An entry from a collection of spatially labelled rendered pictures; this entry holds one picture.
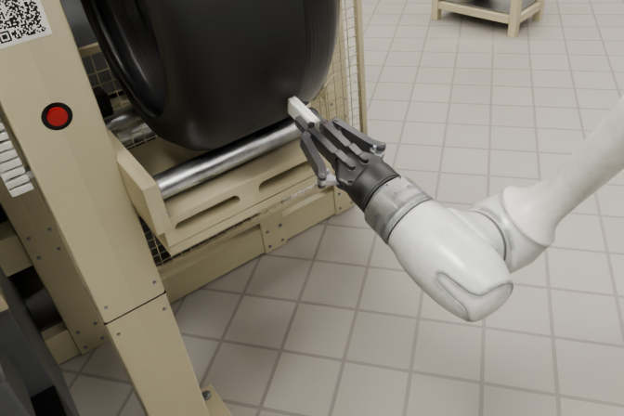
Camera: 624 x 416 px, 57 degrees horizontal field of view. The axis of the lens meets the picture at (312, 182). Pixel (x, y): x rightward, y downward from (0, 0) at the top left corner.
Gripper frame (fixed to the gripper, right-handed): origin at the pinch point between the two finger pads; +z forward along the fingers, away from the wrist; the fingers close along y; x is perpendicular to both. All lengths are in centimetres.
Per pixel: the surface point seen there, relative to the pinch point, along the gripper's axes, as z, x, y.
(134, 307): 8, 41, 33
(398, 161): 57, 119, -100
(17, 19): 23.5, -15.7, 32.6
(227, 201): 6.2, 20.3, 11.5
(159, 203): 4.6, 10.6, 24.6
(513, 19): 108, 121, -235
